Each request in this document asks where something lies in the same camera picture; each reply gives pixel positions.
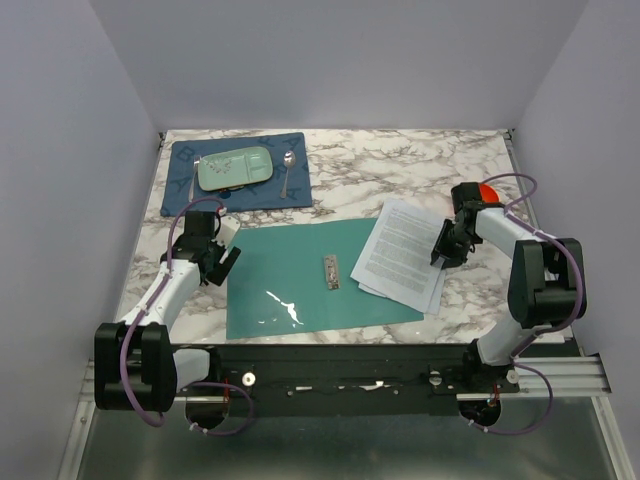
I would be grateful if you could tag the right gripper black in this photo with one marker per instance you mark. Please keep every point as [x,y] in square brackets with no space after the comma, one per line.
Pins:
[442,248]

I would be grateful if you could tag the green divided plate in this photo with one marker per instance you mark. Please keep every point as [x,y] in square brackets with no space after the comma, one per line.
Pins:
[235,168]

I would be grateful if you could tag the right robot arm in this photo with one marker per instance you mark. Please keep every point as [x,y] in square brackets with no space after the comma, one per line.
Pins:
[546,290]

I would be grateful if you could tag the metal folder clip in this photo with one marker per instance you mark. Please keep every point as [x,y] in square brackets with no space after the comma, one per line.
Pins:
[332,272]

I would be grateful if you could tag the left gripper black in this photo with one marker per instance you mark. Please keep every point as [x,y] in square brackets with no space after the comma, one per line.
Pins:
[218,274]

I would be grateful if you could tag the printed paper sheet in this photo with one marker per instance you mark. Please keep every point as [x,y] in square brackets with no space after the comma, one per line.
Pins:
[435,300]
[395,260]

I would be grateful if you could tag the printed paper sheet bottom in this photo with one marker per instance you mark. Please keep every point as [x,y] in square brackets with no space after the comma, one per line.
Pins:
[435,300]

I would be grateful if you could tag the silver spoon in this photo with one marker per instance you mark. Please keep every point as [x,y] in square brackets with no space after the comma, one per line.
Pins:
[289,161]

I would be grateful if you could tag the orange bowl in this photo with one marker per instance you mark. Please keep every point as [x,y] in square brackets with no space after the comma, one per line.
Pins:
[488,194]

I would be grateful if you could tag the teal file folder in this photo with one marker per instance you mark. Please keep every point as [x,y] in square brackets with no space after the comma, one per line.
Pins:
[278,286]

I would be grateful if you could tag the printed paper sheet top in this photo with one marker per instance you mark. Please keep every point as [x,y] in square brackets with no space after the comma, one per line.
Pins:
[395,260]

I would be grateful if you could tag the silver fork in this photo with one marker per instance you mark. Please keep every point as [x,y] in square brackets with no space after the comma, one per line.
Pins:
[192,187]

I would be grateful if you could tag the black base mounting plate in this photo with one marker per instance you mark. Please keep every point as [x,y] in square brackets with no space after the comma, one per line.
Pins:
[346,380]

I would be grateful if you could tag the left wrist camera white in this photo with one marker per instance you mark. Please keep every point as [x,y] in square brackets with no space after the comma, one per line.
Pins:
[229,228]

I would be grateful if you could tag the aluminium rail frame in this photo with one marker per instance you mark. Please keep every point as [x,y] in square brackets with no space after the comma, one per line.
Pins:
[580,440]

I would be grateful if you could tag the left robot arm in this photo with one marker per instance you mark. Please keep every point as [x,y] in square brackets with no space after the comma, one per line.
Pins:
[136,366]

